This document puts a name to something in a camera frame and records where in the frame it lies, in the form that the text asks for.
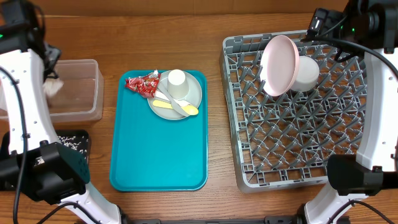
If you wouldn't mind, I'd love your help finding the white napkin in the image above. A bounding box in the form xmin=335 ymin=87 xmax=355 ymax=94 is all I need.
xmin=43 ymin=78 xmax=64 ymax=98

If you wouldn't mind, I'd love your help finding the pile of white rice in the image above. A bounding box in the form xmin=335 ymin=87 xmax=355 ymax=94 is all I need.
xmin=58 ymin=136 xmax=88 ymax=154

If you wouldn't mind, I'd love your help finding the teal plastic tray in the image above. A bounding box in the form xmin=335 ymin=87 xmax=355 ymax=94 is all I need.
xmin=109 ymin=70 xmax=208 ymax=192

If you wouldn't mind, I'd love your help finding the grey bowl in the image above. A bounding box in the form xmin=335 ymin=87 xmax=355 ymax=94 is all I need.
xmin=290 ymin=56 xmax=320 ymax=92

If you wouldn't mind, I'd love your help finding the pink plate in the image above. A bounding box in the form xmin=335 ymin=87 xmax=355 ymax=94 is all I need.
xmin=260 ymin=35 xmax=299 ymax=96

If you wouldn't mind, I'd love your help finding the grey plate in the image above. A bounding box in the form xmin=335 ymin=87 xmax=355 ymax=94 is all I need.
xmin=147 ymin=70 xmax=203 ymax=120

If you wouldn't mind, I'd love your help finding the black food waste tray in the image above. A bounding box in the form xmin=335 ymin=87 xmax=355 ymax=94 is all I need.
xmin=0 ymin=129 xmax=91 ymax=156

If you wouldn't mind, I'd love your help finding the yellow plastic spoon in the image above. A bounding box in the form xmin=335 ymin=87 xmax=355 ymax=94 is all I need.
xmin=152 ymin=100 xmax=198 ymax=116

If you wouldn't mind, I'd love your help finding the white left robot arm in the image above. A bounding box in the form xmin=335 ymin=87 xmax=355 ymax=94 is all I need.
xmin=1 ymin=1 xmax=128 ymax=223

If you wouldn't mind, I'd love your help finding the clear plastic bin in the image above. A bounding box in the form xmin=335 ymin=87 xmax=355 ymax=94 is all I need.
xmin=47 ymin=59 xmax=104 ymax=123

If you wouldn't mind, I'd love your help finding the grey plastic knife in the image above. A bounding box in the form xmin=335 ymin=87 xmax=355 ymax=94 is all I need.
xmin=157 ymin=82 xmax=189 ymax=117

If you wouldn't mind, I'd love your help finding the grey dishwasher rack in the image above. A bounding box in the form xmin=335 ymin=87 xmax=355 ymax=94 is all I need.
xmin=220 ymin=30 xmax=367 ymax=193

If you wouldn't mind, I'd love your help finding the white paper cup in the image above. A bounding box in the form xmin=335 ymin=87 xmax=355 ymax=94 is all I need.
xmin=167 ymin=69 xmax=189 ymax=99

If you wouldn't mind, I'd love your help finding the large red snack wrapper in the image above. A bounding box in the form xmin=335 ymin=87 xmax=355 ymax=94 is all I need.
xmin=124 ymin=70 xmax=160 ymax=99

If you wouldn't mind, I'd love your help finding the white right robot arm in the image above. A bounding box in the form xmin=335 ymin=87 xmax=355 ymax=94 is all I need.
xmin=292 ymin=1 xmax=397 ymax=223

